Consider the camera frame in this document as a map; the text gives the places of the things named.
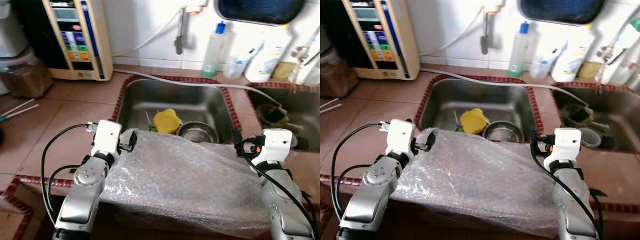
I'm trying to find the shallow steel bowl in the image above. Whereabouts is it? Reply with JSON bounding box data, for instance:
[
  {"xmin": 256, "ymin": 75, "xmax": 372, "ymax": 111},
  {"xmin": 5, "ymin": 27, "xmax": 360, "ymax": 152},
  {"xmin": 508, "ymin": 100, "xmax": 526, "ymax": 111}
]
[
  {"xmin": 482, "ymin": 119, "xmax": 525, "ymax": 144},
  {"xmin": 175, "ymin": 120, "xmax": 220, "ymax": 145}
]

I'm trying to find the yellow plastic container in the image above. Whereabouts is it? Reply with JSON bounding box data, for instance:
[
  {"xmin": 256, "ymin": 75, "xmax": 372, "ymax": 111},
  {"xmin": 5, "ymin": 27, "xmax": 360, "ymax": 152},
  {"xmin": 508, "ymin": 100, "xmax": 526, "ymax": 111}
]
[
  {"xmin": 458, "ymin": 107, "xmax": 489, "ymax": 135},
  {"xmin": 152, "ymin": 108, "xmax": 182, "ymax": 135}
]

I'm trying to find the clear container with sponge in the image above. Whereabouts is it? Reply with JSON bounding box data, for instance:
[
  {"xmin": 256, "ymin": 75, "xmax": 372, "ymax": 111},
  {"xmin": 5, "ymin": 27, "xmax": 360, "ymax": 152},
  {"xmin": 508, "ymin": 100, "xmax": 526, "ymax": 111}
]
[
  {"xmin": 562, "ymin": 103, "xmax": 594, "ymax": 127},
  {"xmin": 257, "ymin": 103, "xmax": 289, "ymax": 127}
]

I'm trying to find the stainless steel sink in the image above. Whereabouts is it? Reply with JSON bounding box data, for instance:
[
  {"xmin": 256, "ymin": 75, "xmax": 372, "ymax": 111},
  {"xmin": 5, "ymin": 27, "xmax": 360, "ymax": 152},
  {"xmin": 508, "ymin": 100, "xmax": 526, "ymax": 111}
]
[
  {"xmin": 416, "ymin": 74, "xmax": 544, "ymax": 145},
  {"xmin": 246, "ymin": 84, "xmax": 321, "ymax": 154},
  {"xmin": 113, "ymin": 76, "xmax": 242, "ymax": 147},
  {"xmin": 549, "ymin": 83, "xmax": 640, "ymax": 154}
]

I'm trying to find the bubble wrap sheet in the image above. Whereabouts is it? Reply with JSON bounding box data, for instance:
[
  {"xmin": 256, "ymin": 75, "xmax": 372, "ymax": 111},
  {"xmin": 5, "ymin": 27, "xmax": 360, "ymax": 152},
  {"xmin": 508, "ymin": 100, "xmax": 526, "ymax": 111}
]
[
  {"xmin": 99, "ymin": 128, "xmax": 282, "ymax": 239},
  {"xmin": 389, "ymin": 127, "xmax": 567, "ymax": 239}
]

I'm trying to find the clear plastic cup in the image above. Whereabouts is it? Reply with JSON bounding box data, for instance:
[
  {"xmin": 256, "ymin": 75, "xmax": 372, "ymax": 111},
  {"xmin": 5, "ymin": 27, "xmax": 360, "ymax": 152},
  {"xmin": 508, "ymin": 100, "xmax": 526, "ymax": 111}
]
[
  {"xmin": 223, "ymin": 49, "xmax": 252, "ymax": 80},
  {"xmin": 529, "ymin": 50, "xmax": 557, "ymax": 80}
]

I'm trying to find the yellow sponge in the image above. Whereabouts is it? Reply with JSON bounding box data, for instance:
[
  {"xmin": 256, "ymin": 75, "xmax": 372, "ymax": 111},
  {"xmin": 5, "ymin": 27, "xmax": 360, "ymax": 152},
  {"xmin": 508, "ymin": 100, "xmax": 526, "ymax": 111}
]
[
  {"xmin": 272, "ymin": 60, "xmax": 297, "ymax": 80},
  {"xmin": 577, "ymin": 60, "xmax": 602, "ymax": 79}
]

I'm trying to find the white detergent bottle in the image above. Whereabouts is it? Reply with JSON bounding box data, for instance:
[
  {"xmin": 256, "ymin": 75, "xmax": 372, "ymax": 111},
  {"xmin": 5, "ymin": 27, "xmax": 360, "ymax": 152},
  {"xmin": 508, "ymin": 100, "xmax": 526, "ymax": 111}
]
[
  {"xmin": 243, "ymin": 24, "xmax": 292, "ymax": 84},
  {"xmin": 549, "ymin": 26, "xmax": 597, "ymax": 84}
]

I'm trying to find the soap bottle blue cap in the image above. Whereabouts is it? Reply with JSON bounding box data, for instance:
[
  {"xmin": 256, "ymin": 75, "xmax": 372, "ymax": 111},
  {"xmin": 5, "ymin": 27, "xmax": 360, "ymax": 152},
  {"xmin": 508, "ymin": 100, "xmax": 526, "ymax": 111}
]
[
  {"xmin": 200, "ymin": 21, "xmax": 229, "ymax": 79},
  {"xmin": 507, "ymin": 21, "xmax": 532, "ymax": 78}
]

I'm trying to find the chrome faucet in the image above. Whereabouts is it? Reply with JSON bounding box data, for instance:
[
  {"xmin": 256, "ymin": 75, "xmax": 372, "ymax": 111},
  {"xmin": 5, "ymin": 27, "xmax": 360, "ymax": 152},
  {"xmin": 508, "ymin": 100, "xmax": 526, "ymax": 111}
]
[
  {"xmin": 288, "ymin": 26, "xmax": 321, "ymax": 95},
  {"xmin": 593, "ymin": 20, "xmax": 640, "ymax": 95}
]

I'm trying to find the grey spout faucet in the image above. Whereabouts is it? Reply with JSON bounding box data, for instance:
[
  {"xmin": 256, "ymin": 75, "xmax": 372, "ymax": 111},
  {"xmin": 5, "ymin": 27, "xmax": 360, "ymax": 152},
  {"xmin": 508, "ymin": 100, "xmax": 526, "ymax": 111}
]
[
  {"xmin": 173, "ymin": 0, "xmax": 209, "ymax": 56},
  {"xmin": 479, "ymin": 0, "xmax": 508, "ymax": 55}
]

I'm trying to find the jar of brown powder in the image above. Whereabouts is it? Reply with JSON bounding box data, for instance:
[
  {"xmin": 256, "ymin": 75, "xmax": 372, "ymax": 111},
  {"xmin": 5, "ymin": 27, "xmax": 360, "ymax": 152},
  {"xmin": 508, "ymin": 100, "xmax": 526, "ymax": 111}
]
[
  {"xmin": 0, "ymin": 47, "xmax": 54, "ymax": 99},
  {"xmin": 320, "ymin": 49, "xmax": 361, "ymax": 99}
]

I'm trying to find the cream water ionizer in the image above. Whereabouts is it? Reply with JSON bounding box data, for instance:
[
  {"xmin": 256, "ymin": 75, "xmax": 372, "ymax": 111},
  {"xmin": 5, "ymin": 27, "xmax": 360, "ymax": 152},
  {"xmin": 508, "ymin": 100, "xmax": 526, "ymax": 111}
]
[
  {"xmin": 11, "ymin": 0, "xmax": 115, "ymax": 82},
  {"xmin": 320, "ymin": 0, "xmax": 422, "ymax": 81}
]

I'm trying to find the dark blue basin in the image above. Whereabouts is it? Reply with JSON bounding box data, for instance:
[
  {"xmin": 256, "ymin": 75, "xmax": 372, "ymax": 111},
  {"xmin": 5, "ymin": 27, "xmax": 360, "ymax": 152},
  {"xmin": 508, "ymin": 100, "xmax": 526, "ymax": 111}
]
[
  {"xmin": 517, "ymin": 0, "xmax": 609, "ymax": 27},
  {"xmin": 213, "ymin": 0, "xmax": 307, "ymax": 27}
]

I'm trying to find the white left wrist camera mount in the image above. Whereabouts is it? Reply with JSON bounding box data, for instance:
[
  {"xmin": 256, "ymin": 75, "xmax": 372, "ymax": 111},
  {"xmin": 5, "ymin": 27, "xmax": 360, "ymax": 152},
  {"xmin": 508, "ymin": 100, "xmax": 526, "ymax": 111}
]
[
  {"xmin": 92, "ymin": 119, "xmax": 123, "ymax": 157},
  {"xmin": 385, "ymin": 118, "xmax": 416, "ymax": 156}
]

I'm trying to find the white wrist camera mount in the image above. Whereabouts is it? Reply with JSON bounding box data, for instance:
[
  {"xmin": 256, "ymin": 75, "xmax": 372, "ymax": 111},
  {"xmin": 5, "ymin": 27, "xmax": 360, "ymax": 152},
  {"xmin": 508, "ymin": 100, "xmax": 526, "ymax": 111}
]
[
  {"xmin": 261, "ymin": 128, "xmax": 294, "ymax": 166},
  {"xmin": 92, "ymin": 119, "xmax": 123, "ymax": 157},
  {"xmin": 385, "ymin": 118, "xmax": 416, "ymax": 156},
  {"xmin": 548, "ymin": 127, "xmax": 582, "ymax": 162}
]

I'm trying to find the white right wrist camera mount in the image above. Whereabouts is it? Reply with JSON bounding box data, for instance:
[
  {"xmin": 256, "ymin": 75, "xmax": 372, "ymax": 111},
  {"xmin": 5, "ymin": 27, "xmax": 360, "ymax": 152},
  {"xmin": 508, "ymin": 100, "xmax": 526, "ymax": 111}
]
[
  {"xmin": 548, "ymin": 127, "xmax": 582, "ymax": 162},
  {"xmin": 261, "ymin": 128, "xmax": 294, "ymax": 166}
]

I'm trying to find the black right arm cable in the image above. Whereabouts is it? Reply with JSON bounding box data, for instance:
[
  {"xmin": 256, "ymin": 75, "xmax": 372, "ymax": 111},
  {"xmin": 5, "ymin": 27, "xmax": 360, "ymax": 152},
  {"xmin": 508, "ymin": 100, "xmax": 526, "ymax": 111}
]
[
  {"xmin": 235, "ymin": 142, "xmax": 321, "ymax": 240},
  {"xmin": 530, "ymin": 145, "xmax": 603, "ymax": 240}
]

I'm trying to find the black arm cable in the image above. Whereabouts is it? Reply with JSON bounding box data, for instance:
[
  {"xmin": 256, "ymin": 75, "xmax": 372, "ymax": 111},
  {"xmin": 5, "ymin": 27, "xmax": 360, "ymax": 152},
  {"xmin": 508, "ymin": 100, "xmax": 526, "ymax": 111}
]
[
  {"xmin": 235, "ymin": 142, "xmax": 321, "ymax": 240},
  {"xmin": 530, "ymin": 145, "xmax": 603, "ymax": 240},
  {"xmin": 41, "ymin": 121, "xmax": 97, "ymax": 226},
  {"xmin": 330, "ymin": 120, "xmax": 390, "ymax": 223}
]

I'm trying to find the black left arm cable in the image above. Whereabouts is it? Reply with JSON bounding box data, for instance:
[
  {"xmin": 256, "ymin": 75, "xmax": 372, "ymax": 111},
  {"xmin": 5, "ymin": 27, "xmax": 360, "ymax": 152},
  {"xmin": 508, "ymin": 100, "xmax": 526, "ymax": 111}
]
[
  {"xmin": 41, "ymin": 121, "xmax": 97, "ymax": 226},
  {"xmin": 330, "ymin": 120, "xmax": 390, "ymax": 223}
]

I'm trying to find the long grey hose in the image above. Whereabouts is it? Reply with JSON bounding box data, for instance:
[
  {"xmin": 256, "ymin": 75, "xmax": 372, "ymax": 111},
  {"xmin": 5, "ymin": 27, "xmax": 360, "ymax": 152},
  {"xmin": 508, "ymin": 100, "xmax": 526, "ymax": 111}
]
[
  {"xmin": 113, "ymin": 68, "xmax": 285, "ymax": 110},
  {"xmin": 421, "ymin": 67, "xmax": 592, "ymax": 109}
]

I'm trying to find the thin white hose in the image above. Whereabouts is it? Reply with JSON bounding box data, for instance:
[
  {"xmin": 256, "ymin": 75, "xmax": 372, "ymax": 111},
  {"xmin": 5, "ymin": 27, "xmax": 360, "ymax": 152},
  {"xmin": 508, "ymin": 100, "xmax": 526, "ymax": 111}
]
[
  {"xmin": 111, "ymin": 7, "xmax": 184, "ymax": 57},
  {"xmin": 418, "ymin": 7, "xmax": 490, "ymax": 57}
]

